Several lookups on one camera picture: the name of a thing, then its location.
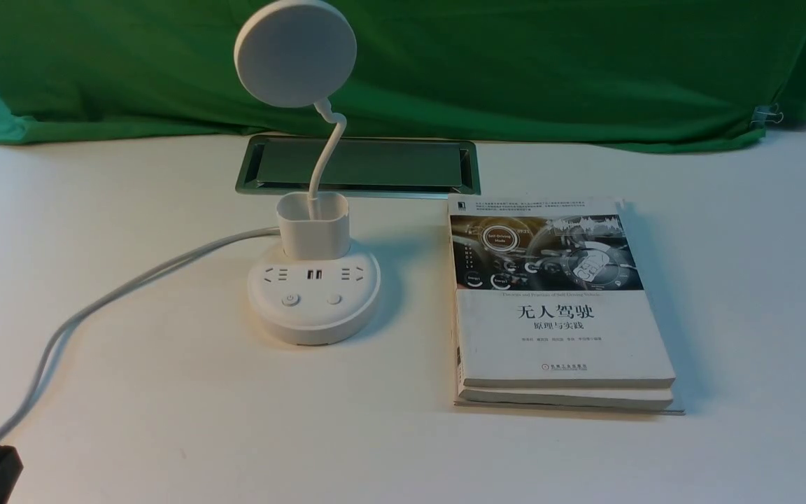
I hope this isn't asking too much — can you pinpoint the white lamp power cable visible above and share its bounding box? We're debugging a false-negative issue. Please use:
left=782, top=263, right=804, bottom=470
left=0, top=227, right=282, bottom=471

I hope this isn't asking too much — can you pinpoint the white desk lamp with sockets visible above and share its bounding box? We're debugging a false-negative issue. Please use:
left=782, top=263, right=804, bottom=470
left=234, top=1, right=383, bottom=347

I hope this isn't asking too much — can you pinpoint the silver binder clip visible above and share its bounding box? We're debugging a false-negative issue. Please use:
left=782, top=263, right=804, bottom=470
left=749, top=103, right=786, bottom=129

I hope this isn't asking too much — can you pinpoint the bottom white paperback book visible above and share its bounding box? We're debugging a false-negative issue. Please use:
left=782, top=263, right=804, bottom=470
left=454, top=336, right=686, bottom=415

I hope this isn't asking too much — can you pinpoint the white paperback book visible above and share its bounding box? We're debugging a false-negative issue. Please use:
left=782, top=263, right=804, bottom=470
left=454, top=336, right=686, bottom=415
left=447, top=195, right=676, bottom=389

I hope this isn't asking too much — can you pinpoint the green backdrop cloth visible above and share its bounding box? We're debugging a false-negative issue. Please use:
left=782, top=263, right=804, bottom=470
left=0, top=1, right=806, bottom=153

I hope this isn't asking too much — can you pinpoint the top white paperback book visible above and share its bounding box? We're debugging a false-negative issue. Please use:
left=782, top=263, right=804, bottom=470
left=447, top=195, right=676, bottom=389

